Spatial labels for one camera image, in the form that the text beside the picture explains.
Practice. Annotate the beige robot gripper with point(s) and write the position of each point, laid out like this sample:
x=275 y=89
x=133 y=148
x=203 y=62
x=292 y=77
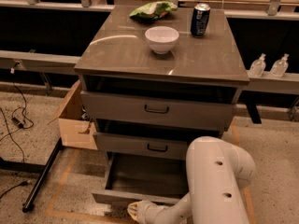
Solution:
x=143 y=209

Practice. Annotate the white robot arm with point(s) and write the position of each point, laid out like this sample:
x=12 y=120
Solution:
x=216 y=172

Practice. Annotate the grey middle drawer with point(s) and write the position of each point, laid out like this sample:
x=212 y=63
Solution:
x=141 y=146

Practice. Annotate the grey top drawer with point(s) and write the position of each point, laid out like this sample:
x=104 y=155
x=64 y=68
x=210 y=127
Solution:
x=163 y=112

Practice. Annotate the grey drawer cabinet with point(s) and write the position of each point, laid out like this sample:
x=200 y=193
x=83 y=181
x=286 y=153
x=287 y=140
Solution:
x=119 y=61

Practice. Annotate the cardboard box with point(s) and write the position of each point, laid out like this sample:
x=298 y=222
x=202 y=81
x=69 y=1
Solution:
x=75 y=131

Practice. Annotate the white bowl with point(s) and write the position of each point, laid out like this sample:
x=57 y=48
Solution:
x=161 y=39

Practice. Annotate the clear sanitizer bottle left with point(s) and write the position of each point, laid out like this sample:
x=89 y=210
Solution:
x=257 y=67

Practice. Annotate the clear sanitizer bottle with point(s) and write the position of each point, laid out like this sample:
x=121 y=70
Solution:
x=280 y=66
x=257 y=67

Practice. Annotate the green chip bag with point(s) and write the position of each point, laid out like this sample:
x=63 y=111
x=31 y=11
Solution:
x=153 y=10

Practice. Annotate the clear sanitizer bottle right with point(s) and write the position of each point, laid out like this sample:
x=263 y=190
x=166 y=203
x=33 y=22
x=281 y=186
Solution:
x=280 y=66

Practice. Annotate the blue soda can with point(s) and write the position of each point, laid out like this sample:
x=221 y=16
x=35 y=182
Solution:
x=200 y=18

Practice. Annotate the black table leg frame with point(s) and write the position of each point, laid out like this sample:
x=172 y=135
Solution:
x=41 y=169

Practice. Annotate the grey metal shelf rail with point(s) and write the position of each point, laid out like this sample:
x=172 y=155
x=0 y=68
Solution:
x=38 y=62

